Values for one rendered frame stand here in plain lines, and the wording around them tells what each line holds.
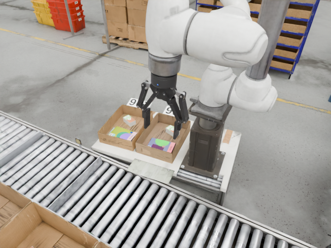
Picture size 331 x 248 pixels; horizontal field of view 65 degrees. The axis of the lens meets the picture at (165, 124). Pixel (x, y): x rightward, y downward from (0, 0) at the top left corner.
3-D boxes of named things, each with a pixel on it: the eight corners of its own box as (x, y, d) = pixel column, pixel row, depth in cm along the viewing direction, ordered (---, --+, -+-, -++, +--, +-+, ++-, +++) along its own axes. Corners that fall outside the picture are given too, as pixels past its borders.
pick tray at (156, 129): (190, 130, 204) (191, 120, 198) (172, 164, 177) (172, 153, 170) (157, 121, 213) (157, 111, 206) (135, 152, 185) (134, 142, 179)
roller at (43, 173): (77, 150, 194) (75, 146, 190) (16, 203, 158) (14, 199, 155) (72, 148, 195) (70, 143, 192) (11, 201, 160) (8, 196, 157)
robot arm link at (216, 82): (204, 89, 156) (210, 54, 142) (233, 98, 150) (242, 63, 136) (193, 101, 145) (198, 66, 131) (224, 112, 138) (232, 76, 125)
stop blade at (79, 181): (102, 164, 180) (100, 155, 175) (51, 217, 149) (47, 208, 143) (102, 164, 181) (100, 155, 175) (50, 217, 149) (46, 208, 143)
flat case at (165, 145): (151, 139, 194) (151, 137, 193) (176, 144, 189) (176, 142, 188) (145, 151, 184) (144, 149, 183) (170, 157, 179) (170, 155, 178)
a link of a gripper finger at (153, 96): (159, 92, 75) (155, 89, 75) (142, 113, 83) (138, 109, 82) (165, 86, 78) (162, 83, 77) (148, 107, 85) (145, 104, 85)
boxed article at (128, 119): (130, 127, 206) (129, 123, 203) (123, 121, 212) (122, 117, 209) (136, 124, 209) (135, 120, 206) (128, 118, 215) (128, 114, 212)
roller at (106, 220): (143, 180, 172) (143, 175, 169) (91, 249, 136) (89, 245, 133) (137, 177, 174) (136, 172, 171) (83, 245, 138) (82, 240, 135)
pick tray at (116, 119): (153, 120, 214) (153, 110, 207) (133, 151, 186) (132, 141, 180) (122, 113, 221) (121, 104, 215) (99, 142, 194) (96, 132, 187)
